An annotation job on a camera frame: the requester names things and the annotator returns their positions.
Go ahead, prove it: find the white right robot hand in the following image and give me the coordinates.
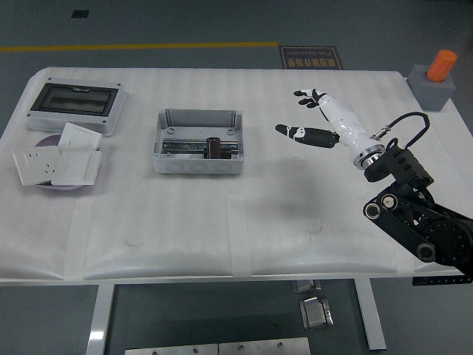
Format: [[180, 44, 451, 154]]
[[274, 87, 377, 159]]

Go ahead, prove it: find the open grey junction box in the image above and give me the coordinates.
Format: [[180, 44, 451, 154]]
[[150, 108, 245, 175]]

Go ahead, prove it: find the grey box with dark cover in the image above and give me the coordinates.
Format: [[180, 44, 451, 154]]
[[26, 76, 129, 138]]

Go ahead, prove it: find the dark floor sign orange text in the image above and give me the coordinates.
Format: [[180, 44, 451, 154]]
[[279, 46, 344, 70]]

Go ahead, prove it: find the grey block holder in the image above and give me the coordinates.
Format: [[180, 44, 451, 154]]
[[406, 64, 456, 112]]

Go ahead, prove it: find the white foam table mat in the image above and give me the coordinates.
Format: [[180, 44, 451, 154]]
[[0, 66, 473, 284]]

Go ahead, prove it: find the orange cylinder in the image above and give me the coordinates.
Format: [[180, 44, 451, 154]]
[[426, 49, 458, 83]]

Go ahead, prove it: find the small metal block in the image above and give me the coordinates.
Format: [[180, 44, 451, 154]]
[[291, 280, 322, 295]]

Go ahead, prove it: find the black table control panel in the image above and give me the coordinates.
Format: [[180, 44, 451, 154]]
[[412, 275, 473, 286]]

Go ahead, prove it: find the large metal block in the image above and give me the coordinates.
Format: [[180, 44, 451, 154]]
[[298, 295, 335, 331]]

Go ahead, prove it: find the white table leg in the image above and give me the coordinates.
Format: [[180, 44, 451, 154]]
[[86, 283, 116, 355], [353, 277, 388, 351]]

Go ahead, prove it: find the yellow floor tape line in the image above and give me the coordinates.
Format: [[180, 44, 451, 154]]
[[0, 41, 280, 53]]

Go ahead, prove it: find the grey metal plate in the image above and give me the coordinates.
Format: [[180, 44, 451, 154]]
[[124, 343, 220, 355], [217, 337, 311, 355]]

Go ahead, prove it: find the white tape strip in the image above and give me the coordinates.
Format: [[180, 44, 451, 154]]
[[62, 197, 93, 282]]

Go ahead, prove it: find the purple round plate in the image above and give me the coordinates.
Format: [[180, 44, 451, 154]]
[[35, 135, 92, 192]]

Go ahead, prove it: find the metal mounting rail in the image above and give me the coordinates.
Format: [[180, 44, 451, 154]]
[[161, 138, 239, 156]]

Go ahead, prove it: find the white wall switch panel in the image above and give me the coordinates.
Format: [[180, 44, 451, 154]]
[[58, 122, 103, 152], [50, 150, 103, 186]]

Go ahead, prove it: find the white wall socket panel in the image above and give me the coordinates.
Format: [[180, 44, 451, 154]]
[[12, 146, 62, 186]]

